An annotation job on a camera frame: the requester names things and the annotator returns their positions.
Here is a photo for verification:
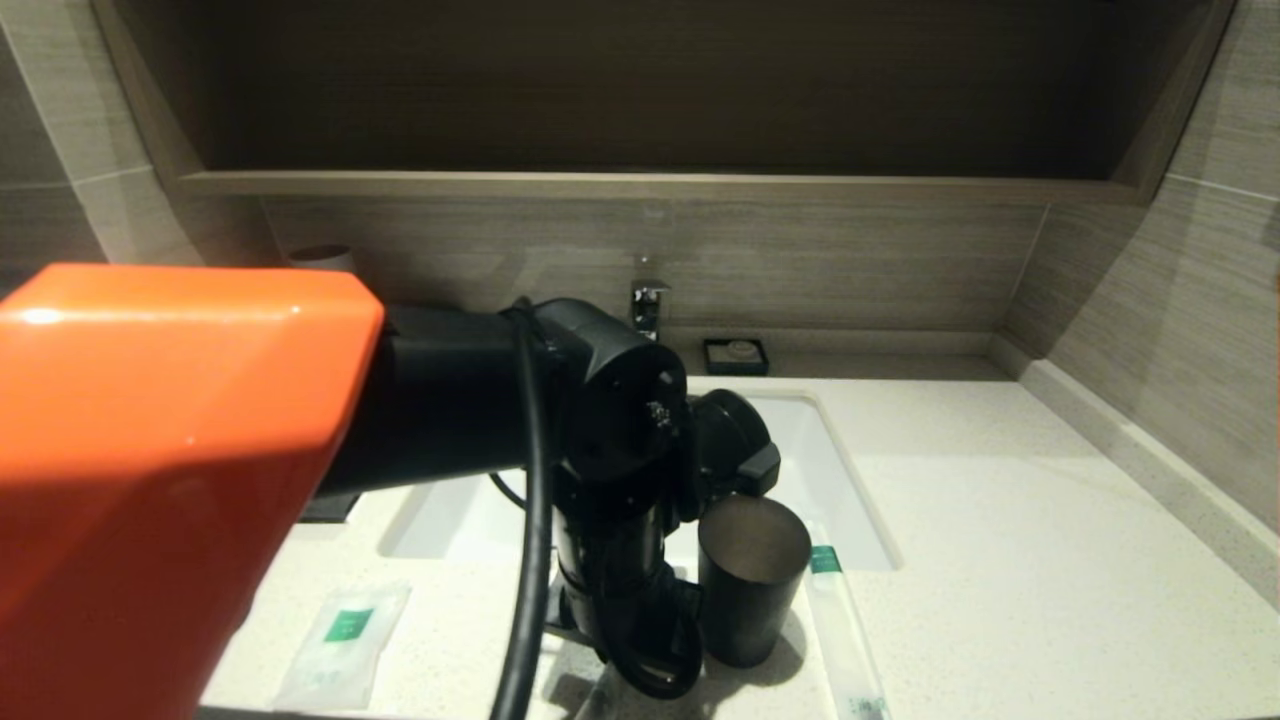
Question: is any chrome faucet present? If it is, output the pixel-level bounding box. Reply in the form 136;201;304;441
630;255;673;341

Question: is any dark tumbler cup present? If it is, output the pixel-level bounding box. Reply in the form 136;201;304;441
698;494;813;669

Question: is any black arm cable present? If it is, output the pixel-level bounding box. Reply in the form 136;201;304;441
490;295;706;720

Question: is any square shower cap packet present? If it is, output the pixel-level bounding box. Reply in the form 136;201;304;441
275;583;413;711

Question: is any grey cup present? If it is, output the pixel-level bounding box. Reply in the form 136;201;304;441
290;245;357;273

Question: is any wooden wall shelf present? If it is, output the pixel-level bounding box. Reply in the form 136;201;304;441
90;0;1239;207

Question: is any black glossy drawer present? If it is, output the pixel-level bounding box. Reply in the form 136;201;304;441
300;492;361;523

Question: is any black soap dish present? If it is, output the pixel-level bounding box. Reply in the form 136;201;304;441
703;338;770;377

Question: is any long green label packet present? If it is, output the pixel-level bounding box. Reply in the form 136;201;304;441
805;520;893;720

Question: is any white sink basin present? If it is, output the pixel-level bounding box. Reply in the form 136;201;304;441
380;393;901;573

